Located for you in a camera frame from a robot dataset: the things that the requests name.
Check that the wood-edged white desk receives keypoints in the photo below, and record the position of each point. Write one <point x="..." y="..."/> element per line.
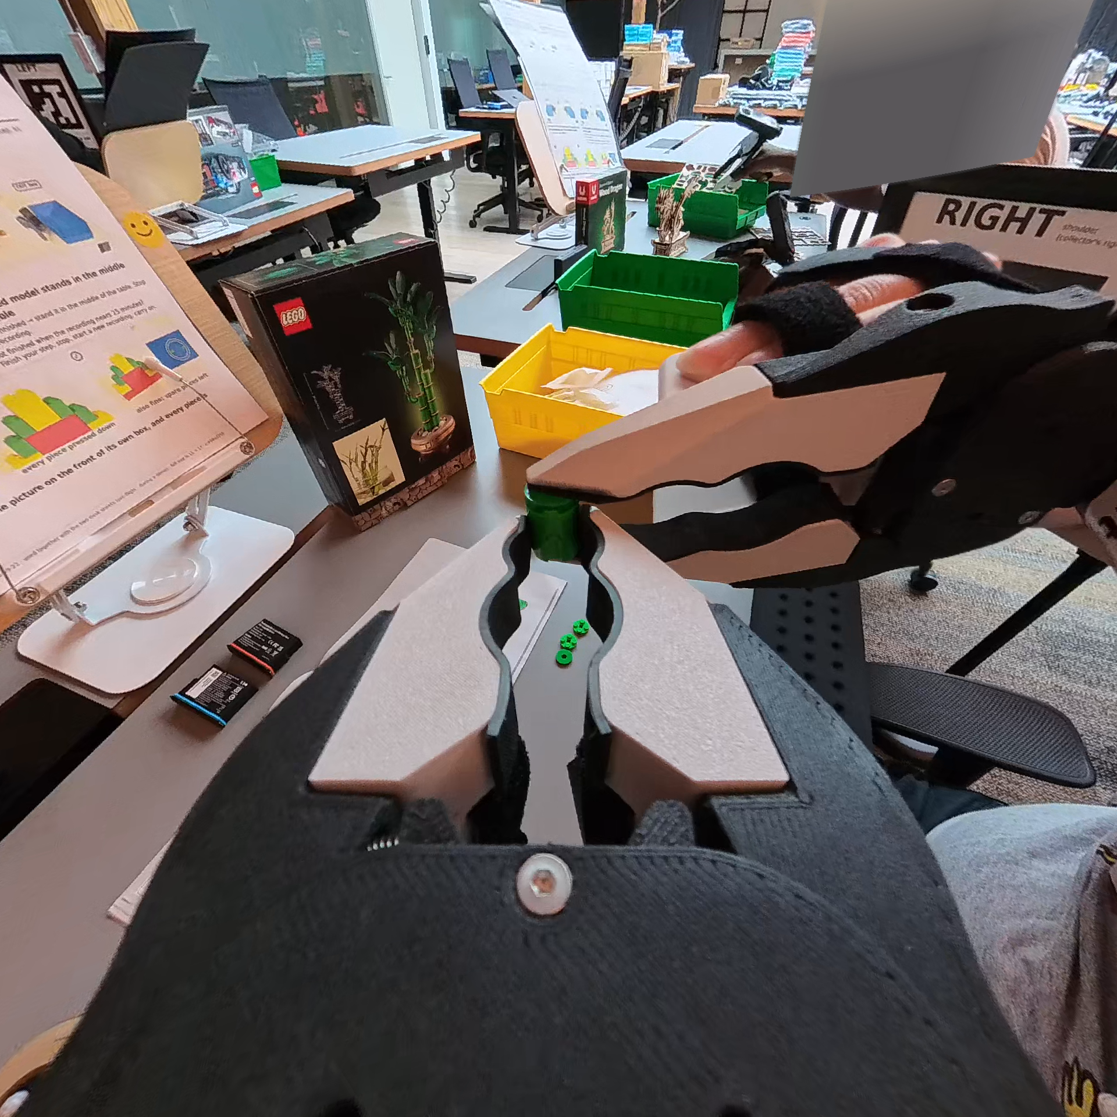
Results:
<point x="287" y="205"/>
<point x="375" y="147"/>

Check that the small green bin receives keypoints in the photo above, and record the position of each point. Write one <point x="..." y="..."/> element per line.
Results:
<point x="265" y="173"/>

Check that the curved wooden holder board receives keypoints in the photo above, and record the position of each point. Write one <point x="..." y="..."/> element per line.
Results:
<point x="545" y="165"/>

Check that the colourful toy set box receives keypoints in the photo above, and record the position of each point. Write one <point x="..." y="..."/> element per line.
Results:
<point x="222" y="153"/>

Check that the yellow plastic bin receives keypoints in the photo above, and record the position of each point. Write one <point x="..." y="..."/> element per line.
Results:
<point x="524" y="409"/>

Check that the black and white marker sign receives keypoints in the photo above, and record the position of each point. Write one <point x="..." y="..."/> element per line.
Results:
<point x="48" y="100"/>

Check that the green toy brick stalk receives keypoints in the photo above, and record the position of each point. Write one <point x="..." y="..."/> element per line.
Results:
<point x="552" y="528"/>

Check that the black toy set box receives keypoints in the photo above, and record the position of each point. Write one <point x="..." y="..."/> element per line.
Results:
<point x="348" y="384"/>

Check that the yellow smiley sticker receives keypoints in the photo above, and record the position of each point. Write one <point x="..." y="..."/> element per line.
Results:
<point x="142" y="229"/>

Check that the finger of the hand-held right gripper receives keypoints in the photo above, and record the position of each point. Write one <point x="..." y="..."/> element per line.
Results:
<point x="750" y="427"/>
<point x="785" y="545"/>

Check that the black angled panel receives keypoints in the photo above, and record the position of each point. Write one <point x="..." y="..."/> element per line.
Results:
<point x="157" y="78"/>

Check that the brown toy brick model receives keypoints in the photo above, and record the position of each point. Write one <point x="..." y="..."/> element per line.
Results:
<point x="672" y="218"/>

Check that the wooden sheet holder board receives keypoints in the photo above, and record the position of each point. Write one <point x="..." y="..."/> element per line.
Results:
<point x="235" y="348"/>

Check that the grey desk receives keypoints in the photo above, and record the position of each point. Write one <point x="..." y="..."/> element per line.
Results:
<point x="348" y="558"/>

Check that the white paper booklet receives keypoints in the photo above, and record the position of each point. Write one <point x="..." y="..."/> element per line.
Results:
<point x="454" y="576"/>

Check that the person's right hand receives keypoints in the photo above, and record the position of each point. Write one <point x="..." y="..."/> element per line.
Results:
<point x="719" y="348"/>

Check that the pale wooden board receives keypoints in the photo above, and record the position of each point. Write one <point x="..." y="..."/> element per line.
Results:
<point x="153" y="165"/>

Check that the black stand with white label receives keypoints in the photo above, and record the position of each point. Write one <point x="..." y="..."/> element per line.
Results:
<point x="985" y="222"/>

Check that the black camera battery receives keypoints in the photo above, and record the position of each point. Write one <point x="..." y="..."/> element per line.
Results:
<point x="214" y="695"/>
<point x="266" y="645"/>

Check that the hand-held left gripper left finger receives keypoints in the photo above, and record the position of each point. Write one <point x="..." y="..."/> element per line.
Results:
<point x="410" y="698"/>

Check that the large instruction sheet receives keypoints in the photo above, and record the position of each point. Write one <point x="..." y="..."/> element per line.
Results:
<point x="559" y="78"/>

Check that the dark green toy set box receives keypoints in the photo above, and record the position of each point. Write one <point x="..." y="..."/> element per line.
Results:
<point x="602" y="217"/>

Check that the person's grey clothing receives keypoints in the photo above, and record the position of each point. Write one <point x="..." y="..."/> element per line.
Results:
<point x="1021" y="943"/>

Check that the white plastic bags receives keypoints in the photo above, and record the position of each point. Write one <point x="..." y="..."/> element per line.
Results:
<point x="602" y="391"/>

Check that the printed instruction sheet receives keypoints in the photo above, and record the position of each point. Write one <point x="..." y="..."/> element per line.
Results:
<point x="96" y="392"/>

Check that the person's right forearm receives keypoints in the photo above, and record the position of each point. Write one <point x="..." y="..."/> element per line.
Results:
<point x="1073" y="532"/>

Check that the green plastic bin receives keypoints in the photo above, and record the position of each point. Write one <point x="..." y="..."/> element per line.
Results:
<point x="723" y="209"/>
<point x="645" y="304"/>

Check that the white stand base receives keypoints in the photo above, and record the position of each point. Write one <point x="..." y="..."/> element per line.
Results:
<point x="174" y="628"/>

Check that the cardboard box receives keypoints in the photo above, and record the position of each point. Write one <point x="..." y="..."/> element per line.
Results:
<point x="711" y="89"/>

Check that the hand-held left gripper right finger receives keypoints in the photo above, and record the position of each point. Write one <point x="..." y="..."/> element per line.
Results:
<point x="689" y="698"/>

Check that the black mesh office chair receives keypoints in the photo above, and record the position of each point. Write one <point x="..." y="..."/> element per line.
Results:
<point x="960" y="723"/>

